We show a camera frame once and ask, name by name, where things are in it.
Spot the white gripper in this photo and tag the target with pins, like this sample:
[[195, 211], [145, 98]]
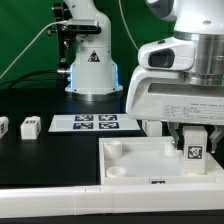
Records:
[[179, 80]]

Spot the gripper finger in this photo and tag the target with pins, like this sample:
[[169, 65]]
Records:
[[216, 136]]

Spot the white square table top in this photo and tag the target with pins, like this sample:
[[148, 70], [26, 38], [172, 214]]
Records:
[[151, 160]]

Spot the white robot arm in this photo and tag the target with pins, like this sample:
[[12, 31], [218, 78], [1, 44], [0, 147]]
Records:
[[93, 72]]

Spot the white L-shaped obstacle fence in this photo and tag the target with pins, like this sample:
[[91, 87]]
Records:
[[62, 201]]

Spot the white tag sheet base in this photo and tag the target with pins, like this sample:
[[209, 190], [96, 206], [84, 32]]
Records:
[[92, 122]]

